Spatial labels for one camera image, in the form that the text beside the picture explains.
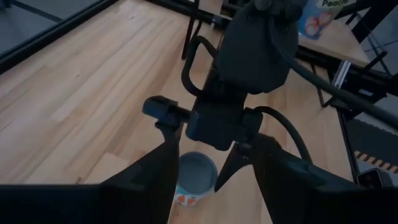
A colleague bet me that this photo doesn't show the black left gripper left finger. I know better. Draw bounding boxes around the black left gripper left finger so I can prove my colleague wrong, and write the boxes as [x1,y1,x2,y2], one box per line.
[0,138,182,224]

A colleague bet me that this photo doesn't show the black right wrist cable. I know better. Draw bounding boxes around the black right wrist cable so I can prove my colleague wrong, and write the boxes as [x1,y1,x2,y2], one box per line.
[253,105,313,164]
[181,35,218,98]

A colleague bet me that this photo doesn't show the thick black cable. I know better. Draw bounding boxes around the thick black cable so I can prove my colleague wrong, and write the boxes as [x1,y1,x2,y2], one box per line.
[289,55,398,130]

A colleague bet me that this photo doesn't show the blue peaches tin can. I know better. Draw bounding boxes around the blue peaches tin can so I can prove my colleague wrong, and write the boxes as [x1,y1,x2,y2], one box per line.
[297,0,356,40]

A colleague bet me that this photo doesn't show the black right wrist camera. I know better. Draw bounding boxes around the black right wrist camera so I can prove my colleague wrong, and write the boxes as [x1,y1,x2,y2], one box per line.
[185,105,247,151]

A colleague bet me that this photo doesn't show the orange white patterned tin can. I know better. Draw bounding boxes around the orange white patterned tin can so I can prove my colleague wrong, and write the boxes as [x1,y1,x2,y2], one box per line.
[173,151,219,208]

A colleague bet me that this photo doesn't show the black aluminium table frame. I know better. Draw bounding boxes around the black aluminium table frame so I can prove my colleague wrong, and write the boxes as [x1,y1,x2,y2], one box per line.
[0,0,398,184]

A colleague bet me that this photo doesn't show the black hazard striped floor mat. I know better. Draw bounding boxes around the black hazard striped floor mat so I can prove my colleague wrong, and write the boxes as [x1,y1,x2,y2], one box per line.
[343,118,398,175]

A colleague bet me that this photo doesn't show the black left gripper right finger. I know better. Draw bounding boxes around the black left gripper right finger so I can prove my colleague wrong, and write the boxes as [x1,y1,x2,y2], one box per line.
[249,134,398,224]

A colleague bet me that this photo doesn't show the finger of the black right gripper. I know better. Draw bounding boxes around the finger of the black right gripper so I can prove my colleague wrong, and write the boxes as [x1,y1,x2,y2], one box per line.
[213,142,253,192]
[154,121,185,143]

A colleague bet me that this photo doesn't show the wooden shelf with black legs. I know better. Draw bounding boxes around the wooden shelf with black legs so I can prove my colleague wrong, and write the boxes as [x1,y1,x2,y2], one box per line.
[182,0,389,108]

